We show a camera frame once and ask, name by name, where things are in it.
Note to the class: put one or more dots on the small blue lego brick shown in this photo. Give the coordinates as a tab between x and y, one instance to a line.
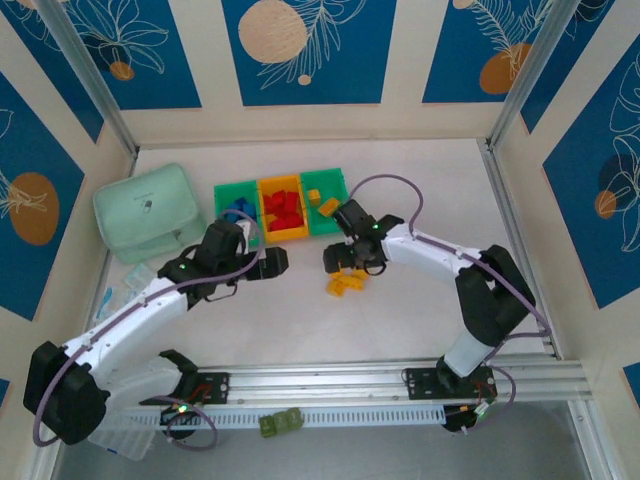
231	207
251	216

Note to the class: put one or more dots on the small yellow lego brick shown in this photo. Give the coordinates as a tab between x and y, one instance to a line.
313	196

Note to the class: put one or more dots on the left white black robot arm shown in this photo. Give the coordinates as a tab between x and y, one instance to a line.
140	315

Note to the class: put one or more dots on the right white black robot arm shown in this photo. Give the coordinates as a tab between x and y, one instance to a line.
430	250

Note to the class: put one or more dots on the yellow plastic bin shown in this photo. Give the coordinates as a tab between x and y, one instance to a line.
287	235

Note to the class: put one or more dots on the green plastic bin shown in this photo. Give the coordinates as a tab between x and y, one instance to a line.
225	192
325	225

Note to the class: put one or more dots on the mint green zip pouch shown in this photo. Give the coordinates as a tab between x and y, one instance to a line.
145	210

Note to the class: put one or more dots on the olive green cube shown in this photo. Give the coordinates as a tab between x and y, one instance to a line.
282	423
295	418
267	428

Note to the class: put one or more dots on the left black controller board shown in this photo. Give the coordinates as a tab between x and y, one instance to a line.
180	417

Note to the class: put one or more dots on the black controller board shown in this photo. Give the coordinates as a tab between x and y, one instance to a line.
457	417
180	417

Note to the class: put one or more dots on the right black controller board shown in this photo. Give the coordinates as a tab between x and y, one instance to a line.
457	417

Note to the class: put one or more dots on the clear plastic organizer box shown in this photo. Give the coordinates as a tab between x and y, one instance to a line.
130	442

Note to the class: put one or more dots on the aluminum front rail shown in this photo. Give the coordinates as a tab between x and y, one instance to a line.
325	380

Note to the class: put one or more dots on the aluminum side rail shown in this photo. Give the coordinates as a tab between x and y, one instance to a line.
103	275
504	200

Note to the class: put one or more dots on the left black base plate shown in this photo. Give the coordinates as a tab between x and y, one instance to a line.
215	387

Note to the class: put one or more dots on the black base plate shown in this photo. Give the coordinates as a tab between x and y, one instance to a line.
215	387
422	385

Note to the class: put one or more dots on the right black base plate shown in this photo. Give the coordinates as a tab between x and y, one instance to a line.
422	385

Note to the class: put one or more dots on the aluminum frame post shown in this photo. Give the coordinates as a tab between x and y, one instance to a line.
530	75
95	90

